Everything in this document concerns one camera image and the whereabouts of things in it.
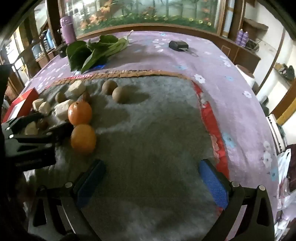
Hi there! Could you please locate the green leafy vegetable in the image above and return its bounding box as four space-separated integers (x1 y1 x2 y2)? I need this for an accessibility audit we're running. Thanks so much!
66 33 131 74

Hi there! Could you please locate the grey fluffy mat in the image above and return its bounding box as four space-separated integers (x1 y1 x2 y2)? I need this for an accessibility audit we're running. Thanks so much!
25 76 218 240

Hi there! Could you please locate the orange tangerine with stem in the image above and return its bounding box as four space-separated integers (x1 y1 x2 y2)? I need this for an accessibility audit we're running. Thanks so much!
68 101 92 126

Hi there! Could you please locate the red cardboard box tray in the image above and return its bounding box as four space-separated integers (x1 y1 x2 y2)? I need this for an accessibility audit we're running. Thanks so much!
2 88 39 123

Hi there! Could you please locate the white paper roll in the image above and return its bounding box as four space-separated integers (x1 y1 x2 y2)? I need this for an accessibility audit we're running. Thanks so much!
235 65 255 88

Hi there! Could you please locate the flower painted glass panel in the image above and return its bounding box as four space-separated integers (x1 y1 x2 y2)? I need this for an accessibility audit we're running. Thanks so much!
58 0 227 36

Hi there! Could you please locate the purple floral tablecloth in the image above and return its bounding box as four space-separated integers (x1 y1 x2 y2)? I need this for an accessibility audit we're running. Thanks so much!
18 31 292 232

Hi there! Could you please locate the purple thermos bottle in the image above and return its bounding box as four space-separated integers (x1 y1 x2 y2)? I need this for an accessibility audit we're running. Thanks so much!
60 16 76 44

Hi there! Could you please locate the dark red jujube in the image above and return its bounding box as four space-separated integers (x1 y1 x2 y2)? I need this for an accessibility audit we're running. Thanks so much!
81 90 91 103

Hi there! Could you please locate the purple spray bottles pair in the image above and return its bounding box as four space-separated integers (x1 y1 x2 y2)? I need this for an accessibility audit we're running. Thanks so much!
235 29 249 48

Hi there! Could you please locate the black car key fob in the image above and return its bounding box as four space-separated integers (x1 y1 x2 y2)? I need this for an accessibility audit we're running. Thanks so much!
169 41 189 52

